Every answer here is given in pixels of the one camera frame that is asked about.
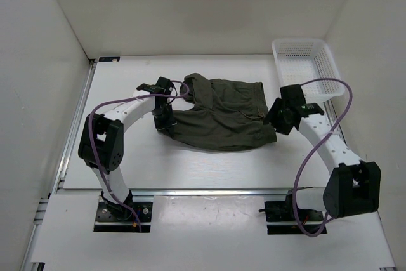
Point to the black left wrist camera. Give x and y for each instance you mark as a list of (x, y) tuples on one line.
[(162, 86)]

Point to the dark label sticker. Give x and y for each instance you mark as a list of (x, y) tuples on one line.
[(109, 59)]

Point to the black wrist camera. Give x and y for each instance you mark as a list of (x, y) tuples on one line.
[(162, 86), (293, 100)]

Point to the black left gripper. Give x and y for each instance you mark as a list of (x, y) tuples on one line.
[(169, 123)]

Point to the olive green shorts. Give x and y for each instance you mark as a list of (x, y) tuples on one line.
[(226, 116)]

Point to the white perforated plastic basket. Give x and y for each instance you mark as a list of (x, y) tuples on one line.
[(300, 60)]

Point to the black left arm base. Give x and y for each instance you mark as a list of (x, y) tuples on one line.
[(123, 221)]

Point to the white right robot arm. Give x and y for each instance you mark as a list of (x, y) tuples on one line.
[(353, 187)]

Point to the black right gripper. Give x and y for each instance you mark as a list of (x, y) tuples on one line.
[(271, 117)]

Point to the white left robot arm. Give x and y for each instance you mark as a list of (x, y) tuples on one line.
[(101, 146)]

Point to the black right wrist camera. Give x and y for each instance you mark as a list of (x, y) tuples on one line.
[(293, 100)]

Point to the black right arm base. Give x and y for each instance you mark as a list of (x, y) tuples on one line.
[(280, 220)]

